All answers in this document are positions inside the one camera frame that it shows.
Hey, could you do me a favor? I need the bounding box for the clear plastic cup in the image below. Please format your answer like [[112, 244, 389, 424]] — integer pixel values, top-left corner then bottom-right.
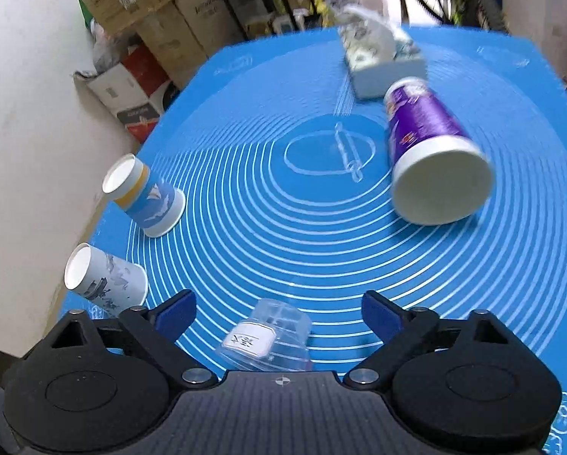
[[217, 298, 312, 372]]

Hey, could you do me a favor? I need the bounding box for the white ink-print paper cup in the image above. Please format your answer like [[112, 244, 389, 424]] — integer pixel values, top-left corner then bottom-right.
[[63, 242, 149, 316]]

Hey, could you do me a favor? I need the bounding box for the blue yellow paper cup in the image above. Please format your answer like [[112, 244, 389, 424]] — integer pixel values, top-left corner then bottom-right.
[[101, 154, 187, 238]]

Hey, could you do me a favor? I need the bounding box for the purple white paper cup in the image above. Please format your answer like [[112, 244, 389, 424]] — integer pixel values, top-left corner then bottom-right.
[[384, 77, 494, 226]]

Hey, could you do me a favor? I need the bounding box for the blue silicone baking mat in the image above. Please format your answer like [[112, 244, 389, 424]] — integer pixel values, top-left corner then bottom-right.
[[89, 27, 567, 454]]

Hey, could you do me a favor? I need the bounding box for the red white cardboard box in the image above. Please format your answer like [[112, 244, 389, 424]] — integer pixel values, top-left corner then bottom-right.
[[74, 44, 181, 144]]

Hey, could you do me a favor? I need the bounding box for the grey plastic bag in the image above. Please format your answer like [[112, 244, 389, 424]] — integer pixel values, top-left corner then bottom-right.
[[90, 19, 130, 74]]

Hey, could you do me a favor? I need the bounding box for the white patterned tissue box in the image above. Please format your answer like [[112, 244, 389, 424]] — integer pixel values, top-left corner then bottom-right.
[[337, 3, 427, 100]]

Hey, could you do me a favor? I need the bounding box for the lower brown cardboard box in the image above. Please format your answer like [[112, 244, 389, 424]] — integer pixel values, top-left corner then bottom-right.
[[135, 0, 242, 89]]

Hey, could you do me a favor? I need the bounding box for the black utility cart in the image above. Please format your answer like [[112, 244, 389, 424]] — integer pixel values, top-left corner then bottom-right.
[[214, 0, 313, 41]]

